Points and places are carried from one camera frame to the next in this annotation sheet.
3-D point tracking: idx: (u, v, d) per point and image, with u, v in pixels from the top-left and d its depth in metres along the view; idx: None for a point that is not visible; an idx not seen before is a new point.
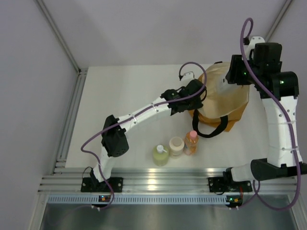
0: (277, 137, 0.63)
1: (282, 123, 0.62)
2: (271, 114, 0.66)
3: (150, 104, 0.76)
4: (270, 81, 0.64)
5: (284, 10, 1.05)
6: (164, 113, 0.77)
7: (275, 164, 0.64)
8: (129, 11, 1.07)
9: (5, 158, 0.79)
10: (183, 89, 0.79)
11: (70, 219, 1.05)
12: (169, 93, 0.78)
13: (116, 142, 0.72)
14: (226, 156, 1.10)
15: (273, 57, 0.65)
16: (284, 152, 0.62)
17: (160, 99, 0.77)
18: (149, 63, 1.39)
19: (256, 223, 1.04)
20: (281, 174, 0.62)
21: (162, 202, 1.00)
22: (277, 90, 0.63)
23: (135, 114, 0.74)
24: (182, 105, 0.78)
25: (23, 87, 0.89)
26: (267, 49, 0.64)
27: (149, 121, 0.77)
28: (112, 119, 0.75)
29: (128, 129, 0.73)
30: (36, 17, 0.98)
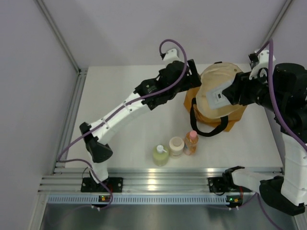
0: (298, 177, 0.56)
1: (305, 165, 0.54)
2: (292, 150, 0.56)
3: (122, 104, 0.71)
4: (297, 118, 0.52)
5: (282, 9, 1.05)
6: (140, 110, 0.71)
7: (291, 201, 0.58)
8: (127, 11, 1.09)
9: (5, 156, 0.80)
10: (162, 76, 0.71)
11: (70, 219, 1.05)
12: (143, 86, 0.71)
13: (94, 149, 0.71)
14: (226, 156, 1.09)
15: (300, 88, 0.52)
16: (304, 192, 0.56)
17: (134, 95, 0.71)
18: (149, 63, 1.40)
19: (257, 223, 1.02)
20: (298, 211, 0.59)
21: (162, 202, 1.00)
22: (304, 132, 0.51)
23: (106, 118, 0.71)
24: (161, 98, 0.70)
25: (24, 86, 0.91)
26: (294, 77, 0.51)
27: (124, 122, 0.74)
28: (85, 127, 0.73)
29: (100, 136, 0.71)
30: (37, 18, 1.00)
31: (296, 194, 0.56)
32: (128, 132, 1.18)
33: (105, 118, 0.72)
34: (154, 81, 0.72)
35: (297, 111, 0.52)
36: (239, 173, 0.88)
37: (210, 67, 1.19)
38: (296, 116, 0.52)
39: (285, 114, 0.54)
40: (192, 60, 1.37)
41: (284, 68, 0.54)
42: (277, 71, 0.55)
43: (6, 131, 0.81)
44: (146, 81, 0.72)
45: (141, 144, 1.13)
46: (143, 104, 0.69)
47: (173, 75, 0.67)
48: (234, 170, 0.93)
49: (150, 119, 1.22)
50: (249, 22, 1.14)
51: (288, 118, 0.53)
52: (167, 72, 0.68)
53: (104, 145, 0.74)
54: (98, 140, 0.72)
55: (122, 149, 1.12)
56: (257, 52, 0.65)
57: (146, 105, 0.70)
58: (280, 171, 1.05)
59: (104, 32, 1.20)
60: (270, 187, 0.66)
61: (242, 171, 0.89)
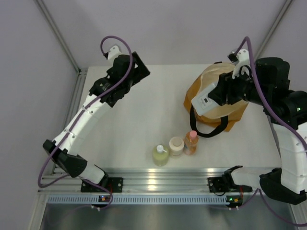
0: (294, 164, 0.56)
1: (300, 151, 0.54)
2: (284, 139, 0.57)
3: (81, 109, 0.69)
4: (284, 107, 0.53)
5: (282, 10, 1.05)
6: (101, 109, 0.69)
7: (292, 190, 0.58)
8: (127, 11, 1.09)
9: (5, 155, 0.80)
10: (112, 73, 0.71)
11: (70, 219, 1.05)
12: (97, 86, 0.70)
13: (66, 162, 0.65)
14: (226, 157, 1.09)
15: (282, 78, 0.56)
16: (303, 179, 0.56)
17: (90, 97, 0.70)
18: (148, 63, 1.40)
19: (257, 223, 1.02)
20: (300, 199, 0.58)
21: (162, 202, 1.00)
22: (293, 120, 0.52)
23: (70, 128, 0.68)
24: (118, 93, 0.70)
25: (23, 85, 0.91)
26: (275, 69, 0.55)
27: (89, 127, 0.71)
28: (49, 144, 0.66)
29: (69, 147, 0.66)
30: (36, 18, 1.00)
31: (295, 182, 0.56)
32: (128, 132, 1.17)
33: (69, 128, 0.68)
34: (106, 79, 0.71)
35: (283, 100, 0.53)
36: (239, 171, 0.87)
37: (209, 68, 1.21)
38: (283, 105, 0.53)
39: (273, 105, 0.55)
40: (192, 60, 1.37)
41: (264, 62, 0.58)
42: (259, 65, 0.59)
43: (6, 131, 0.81)
44: (98, 81, 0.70)
45: (141, 144, 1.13)
46: (102, 103, 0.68)
47: (123, 68, 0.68)
48: (233, 170, 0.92)
49: (149, 119, 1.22)
50: (249, 22, 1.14)
51: (276, 108, 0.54)
52: (116, 67, 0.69)
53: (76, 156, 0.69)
54: (67, 153, 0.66)
55: (122, 149, 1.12)
56: (235, 52, 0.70)
57: (106, 103, 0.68)
58: None
59: (104, 32, 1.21)
60: (270, 179, 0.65)
61: (240, 169, 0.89)
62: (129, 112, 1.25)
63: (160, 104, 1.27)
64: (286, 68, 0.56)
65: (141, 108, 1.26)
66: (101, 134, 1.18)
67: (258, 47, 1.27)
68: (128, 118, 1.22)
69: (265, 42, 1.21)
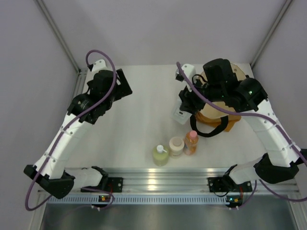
0: (273, 141, 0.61)
1: (270, 127, 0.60)
2: (253, 122, 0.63)
3: (60, 130, 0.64)
4: (240, 96, 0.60)
5: (282, 9, 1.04)
6: (82, 129, 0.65)
7: (284, 165, 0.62)
8: (127, 11, 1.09)
9: (6, 156, 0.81)
10: (93, 88, 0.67)
11: (70, 219, 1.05)
12: (75, 103, 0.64)
13: (50, 186, 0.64)
14: (226, 156, 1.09)
15: (228, 72, 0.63)
16: (286, 150, 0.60)
17: (69, 117, 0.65)
18: (149, 63, 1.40)
19: (256, 223, 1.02)
20: (295, 172, 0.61)
21: (162, 202, 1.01)
22: (251, 102, 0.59)
23: (50, 152, 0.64)
24: (99, 110, 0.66)
25: (23, 85, 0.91)
26: (220, 69, 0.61)
27: (71, 147, 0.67)
28: (29, 170, 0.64)
29: (51, 173, 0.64)
30: (36, 18, 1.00)
31: (281, 156, 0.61)
32: (128, 132, 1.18)
33: (49, 151, 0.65)
34: (86, 96, 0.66)
35: (237, 91, 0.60)
36: (236, 171, 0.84)
37: None
38: (240, 95, 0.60)
39: (231, 97, 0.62)
40: (192, 60, 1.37)
41: (210, 63, 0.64)
42: (206, 68, 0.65)
43: (6, 132, 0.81)
44: (77, 97, 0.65)
45: (141, 144, 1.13)
46: (82, 122, 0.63)
47: (104, 85, 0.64)
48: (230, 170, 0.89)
49: (149, 119, 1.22)
50: (249, 22, 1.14)
51: (234, 98, 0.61)
52: (96, 83, 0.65)
53: (60, 178, 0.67)
54: (50, 178, 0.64)
55: (121, 149, 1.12)
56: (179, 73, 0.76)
57: (85, 121, 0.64)
58: None
59: (104, 32, 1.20)
60: (261, 165, 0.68)
61: (238, 167, 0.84)
62: (128, 112, 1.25)
63: (160, 104, 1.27)
64: (227, 63, 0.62)
65: (141, 108, 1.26)
66: (101, 134, 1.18)
67: (258, 47, 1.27)
68: (128, 118, 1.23)
69: (265, 42, 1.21)
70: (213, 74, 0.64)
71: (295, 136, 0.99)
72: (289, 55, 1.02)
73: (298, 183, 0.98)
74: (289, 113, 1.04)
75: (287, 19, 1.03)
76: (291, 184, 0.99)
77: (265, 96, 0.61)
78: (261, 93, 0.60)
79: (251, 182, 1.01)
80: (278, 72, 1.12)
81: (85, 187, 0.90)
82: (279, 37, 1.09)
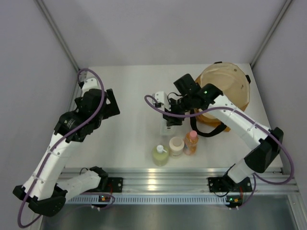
0: (238, 125, 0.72)
1: (230, 114, 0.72)
2: (219, 115, 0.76)
3: (47, 150, 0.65)
4: (200, 98, 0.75)
5: (283, 9, 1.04)
6: (69, 148, 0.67)
7: (255, 143, 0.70)
8: (127, 11, 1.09)
9: (6, 156, 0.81)
10: (81, 107, 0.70)
11: (70, 219, 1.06)
12: (61, 122, 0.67)
13: (39, 208, 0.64)
14: (225, 157, 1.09)
15: (190, 83, 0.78)
16: (252, 129, 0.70)
17: (56, 136, 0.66)
18: (149, 63, 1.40)
19: (256, 223, 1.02)
20: (268, 148, 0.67)
21: (162, 202, 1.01)
22: (207, 99, 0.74)
23: (37, 173, 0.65)
24: (86, 128, 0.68)
25: (23, 86, 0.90)
26: (183, 80, 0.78)
27: (60, 166, 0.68)
28: (18, 191, 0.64)
29: (39, 194, 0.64)
30: (36, 18, 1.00)
31: (249, 135, 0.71)
32: (127, 132, 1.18)
33: (37, 173, 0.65)
34: (73, 114, 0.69)
35: (198, 95, 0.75)
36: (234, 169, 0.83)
37: (210, 67, 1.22)
38: (199, 97, 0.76)
39: (193, 99, 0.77)
40: (193, 60, 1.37)
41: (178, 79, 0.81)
42: (176, 83, 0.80)
43: (6, 131, 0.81)
44: (64, 116, 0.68)
45: (141, 144, 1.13)
46: (68, 143, 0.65)
47: (94, 102, 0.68)
48: (229, 170, 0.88)
49: (149, 119, 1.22)
50: (249, 22, 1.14)
51: (195, 100, 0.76)
52: (86, 101, 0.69)
53: (51, 198, 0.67)
54: (38, 200, 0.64)
55: (121, 149, 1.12)
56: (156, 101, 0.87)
57: (72, 141, 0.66)
58: (280, 171, 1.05)
59: (104, 32, 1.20)
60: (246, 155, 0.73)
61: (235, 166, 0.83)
62: (128, 112, 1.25)
63: None
64: (188, 76, 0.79)
65: (141, 108, 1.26)
66: (101, 134, 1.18)
67: (258, 46, 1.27)
68: (128, 118, 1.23)
69: (265, 42, 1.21)
70: (180, 86, 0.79)
71: (295, 136, 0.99)
72: (289, 55, 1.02)
73: (298, 183, 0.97)
74: (290, 113, 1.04)
75: (287, 19, 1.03)
76: (291, 184, 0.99)
77: (220, 92, 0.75)
78: (216, 91, 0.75)
79: (251, 182, 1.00)
80: (278, 72, 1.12)
81: (84, 190, 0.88)
82: (279, 36, 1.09)
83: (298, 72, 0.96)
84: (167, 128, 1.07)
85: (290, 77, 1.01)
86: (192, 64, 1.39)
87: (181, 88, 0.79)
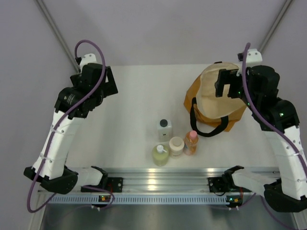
0: (289, 169, 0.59)
1: (291, 155, 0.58)
2: (277, 147, 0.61)
3: (51, 129, 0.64)
4: (270, 115, 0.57)
5: (283, 9, 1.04)
6: (73, 125, 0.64)
7: (293, 196, 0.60)
8: (127, 11, 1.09)
9: (5, 157, 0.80)
10: (81, 81, 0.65)
11: (69, 219, 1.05)
12: (61, 99, 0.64)
13: (52, 187, 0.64)
14: (226, 157, 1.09)
15: (272, 89, 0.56)
16: (300, 183, 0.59)
17: (58, 114, 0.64)
18: (149, 64, 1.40)
19: (257, 223, 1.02)
20: (302, 207, 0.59)
21: (162, 202, 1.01)
22: (278, 124, 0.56)
23: (45, 153, 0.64)
24: (88, 103, 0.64)
25: (23, 86, 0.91)
26: (266, 80, 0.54)
27: (66, 144, 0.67)
28: (29, 172, 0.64)
29: (50, 173, 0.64)
30: (35, 18, 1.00)
31: (294, 187, 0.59)
32: (128, 132, 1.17)
33: (44, 153, 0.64)
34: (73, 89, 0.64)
35: (269, 110, 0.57)
36: (241, 174, 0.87)
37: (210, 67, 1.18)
38: (268, 113, 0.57)
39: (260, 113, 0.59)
40: (193, 60, 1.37)
41: (258, 70, 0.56)
42: (252, 73, 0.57)
43: (7, 131, 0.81)
44: (63, 92, 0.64)
45: (141, 144, 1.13)
46: (72, 120, 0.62)
47: (93, 76, 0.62)
48: (234, 172, 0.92)
49: (149, 118, 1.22)
50: (249, 22, 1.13)
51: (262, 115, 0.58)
52: (85, 75, 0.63)
53: (62, 177, 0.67)
54: (50, 178, 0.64)
55: (121, 148, 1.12)
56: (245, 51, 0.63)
57: (75, 118, 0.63)
58: None
59: (104, 32, 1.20)
60: (268, 189, 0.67)
61: (246, 171, 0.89)
62: (129, 112, 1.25)
63: (160, 104, 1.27)
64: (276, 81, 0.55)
65: (141, 107, 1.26)
66: (100, 134, 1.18)
67: (258, 46, 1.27)
68: (129, 118, 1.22)
69: (265, 41, 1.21)
70: (257, 83, 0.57)
71: None
72: None
73: None
74: None
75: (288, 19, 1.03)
76: None
77: (297, 122, 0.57)
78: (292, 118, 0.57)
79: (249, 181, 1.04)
80: None
81: (86, 186, 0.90)
82: None
83: None
84: (163, 134, 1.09)
85: None
86: (192, 64, 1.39)
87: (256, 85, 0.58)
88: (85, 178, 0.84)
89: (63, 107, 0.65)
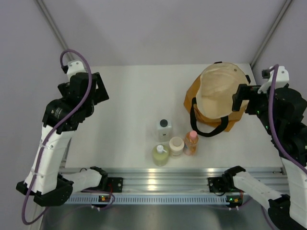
0: (302, 198, 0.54)
1: None
2: (293, 175, 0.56)
3: (40, 145, 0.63)
4: (292, 144, 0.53)
5: (282, 9, 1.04)
6: (62, 139, 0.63)
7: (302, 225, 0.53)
8: (127, 11, 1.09)
9: (5, 157, 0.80)
10: (70, 92, 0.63)
11: (70, 218, 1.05)
12: (49, 113, 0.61)
13: (46, 201, 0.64)
14: (226, 157, 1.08)
15: (298, 116, 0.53)
16: None
17: (46, 128, 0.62)
18: (149, 64, 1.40)
19: (256, 223, 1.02)
20: None
21: (162, 202, 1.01)
22: (301, 155, 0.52)
23: (35, 169, 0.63)
24: (77, 116, 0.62)
25: (22, 86, 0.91)
26: (292, 108, 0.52)
27: (57, 158, 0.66)
28: (21, 187, 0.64)
29: (42, 189, 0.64)
30: (35, 18, 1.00)
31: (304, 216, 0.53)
32: (128, 132, 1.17)
33: (34, 168, 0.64)
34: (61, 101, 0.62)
35: (292, 139, 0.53)
36: (245, 179, 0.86)
37: (210, 67, 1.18)
38: (291, 142, 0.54)
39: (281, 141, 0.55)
40: (193, 60, 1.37)
41: (283, 96, 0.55)
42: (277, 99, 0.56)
43: (7, 132, 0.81)
44: (50, 106, 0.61)
45: (141, 144, 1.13)
46: (60, 134, 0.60)
47: (82, 87, 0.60)
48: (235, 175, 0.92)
49: (150, 118, 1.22)
50: (249, 23, 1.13)
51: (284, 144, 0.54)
52: (74, 86, 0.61)
53: (55, 189, 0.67)
54: (42, 193, 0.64)
55: (121, 149, 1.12)
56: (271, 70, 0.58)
57: (64, 132, 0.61)
58: (280, 171, 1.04)
59: (104, 32, 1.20)
60: (273, 207, 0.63)
61: (250, 176, 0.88)
62: (129, 112, 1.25)
63: (160, 104, 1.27)
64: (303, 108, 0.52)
65: (142, 108, 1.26)
66: (101, 134, 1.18)
67: (258, 47, 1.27)
68: (129, 118, 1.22)
69: (265, 41, 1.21)
70: (282, 109, 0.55)
71: None
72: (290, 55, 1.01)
73: None
74: None
75: (288, 19, 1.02)
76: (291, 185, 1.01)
77: None
78: None
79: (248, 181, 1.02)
80: None
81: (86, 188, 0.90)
82: (280, 36, 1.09)
83: (298, 72, 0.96)
84: (163, 134, 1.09)
85: (291, 78, 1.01)
86: (192, 64, 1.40)
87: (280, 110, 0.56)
88: (84, 178, 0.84)
89: (51, 121, 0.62)
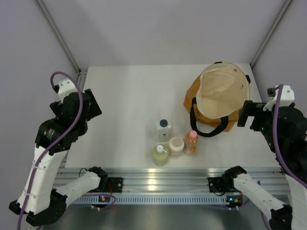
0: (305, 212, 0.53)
1: None
2: (297, 191, 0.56)
3: (32, 166, 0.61)
4: (298, 163, 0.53)
5: (282, 10, 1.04)
6: (55, 159, 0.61)
7: None
8: (127, 11, 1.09)
9: (5, 157, 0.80)
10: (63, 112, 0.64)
11: (70, 219, 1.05)
12: (41, 134, 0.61)
13: (39, 221, 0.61)
14: (226, 158, 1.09)
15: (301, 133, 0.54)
16: None
17: (39, 149, 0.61)
18: (149, 64, 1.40)
19: (256, 223, 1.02)
20: None
21: (162, 202, 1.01)
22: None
23: (28, 189, 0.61)
24: (69, 137, 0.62)
25: (22, 86, 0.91)
26: (294, 126, 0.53)
27: (50, 178, 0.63)
28: (14, 207, 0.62)
29: (34, 209, 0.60)
30: (34, 18, 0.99)
31: None
32: (128, 132, 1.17)
33: (27, 188, 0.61)
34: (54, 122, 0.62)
35: (297, 157, 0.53)
36: (246, 182, 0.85)
37: (210, 67, 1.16)
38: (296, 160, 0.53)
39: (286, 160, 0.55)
40: (193, 60, 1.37)
41: (283, 114, 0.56)
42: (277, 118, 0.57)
43: (7, 132, 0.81)
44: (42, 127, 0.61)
45: (142, 144, 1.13)
46: (53, 155, 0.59)
47: (75, 107, 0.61)
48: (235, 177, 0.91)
49: (150, 118, 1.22)
50: (249, 23, 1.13)
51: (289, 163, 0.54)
52: (67, 107, 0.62)
53: (49, 207, 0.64)
54: (35, 213, 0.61)
55: (121, 149, 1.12)
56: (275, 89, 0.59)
57: (56, 153, 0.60)
58: (281, 171, 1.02)
59: (103, 32, 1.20)
60: (276, 219, 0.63)
61: (251, 179, 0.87)
62: (129, 112, 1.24)
63: (160, 104, 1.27)
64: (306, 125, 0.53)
65: (141, 108, 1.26)
66: (101, 134, 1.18)
67: (258, 47, 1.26)
68: (129, 118, 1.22)
69: (265, 42, 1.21)
70: (284, 128, 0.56)
71: None
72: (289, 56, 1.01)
73: None
74: None
75: (287, 19, 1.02)
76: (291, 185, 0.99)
77: None
78: None
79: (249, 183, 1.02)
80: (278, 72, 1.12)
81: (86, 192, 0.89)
82: (279, 36, 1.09)
83: (298, 72, 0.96)
84: (163, 134, 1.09)
85: (291, 78, 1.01)
86: (192, 64, 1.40)
87: (283, 129, 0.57)
88: (80, 187, 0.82)
89: (44, 142, 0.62)
